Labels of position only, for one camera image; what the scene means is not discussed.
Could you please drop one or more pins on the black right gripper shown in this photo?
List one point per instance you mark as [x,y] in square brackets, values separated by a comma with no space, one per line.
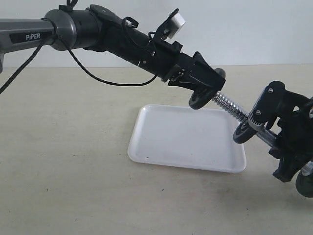
[295,138]

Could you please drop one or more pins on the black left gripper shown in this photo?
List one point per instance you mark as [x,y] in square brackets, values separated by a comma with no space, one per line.
[168,62]

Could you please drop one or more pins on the chrome threaded dumbbell bar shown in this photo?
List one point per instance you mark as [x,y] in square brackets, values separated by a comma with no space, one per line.
[267,137]

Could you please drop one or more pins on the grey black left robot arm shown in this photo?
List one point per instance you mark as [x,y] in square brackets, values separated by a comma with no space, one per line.
[99,29]

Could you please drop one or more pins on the white rectangular plastic tray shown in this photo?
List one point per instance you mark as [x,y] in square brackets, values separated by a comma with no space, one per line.
[181,137]

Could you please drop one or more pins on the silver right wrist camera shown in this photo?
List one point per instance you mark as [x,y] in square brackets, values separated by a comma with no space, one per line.
[266,105]

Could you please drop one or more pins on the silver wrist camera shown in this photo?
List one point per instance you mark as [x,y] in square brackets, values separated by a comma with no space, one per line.
[266,105]
[171,26]

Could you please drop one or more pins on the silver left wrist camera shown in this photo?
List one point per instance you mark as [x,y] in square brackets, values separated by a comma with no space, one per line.
[171,26]

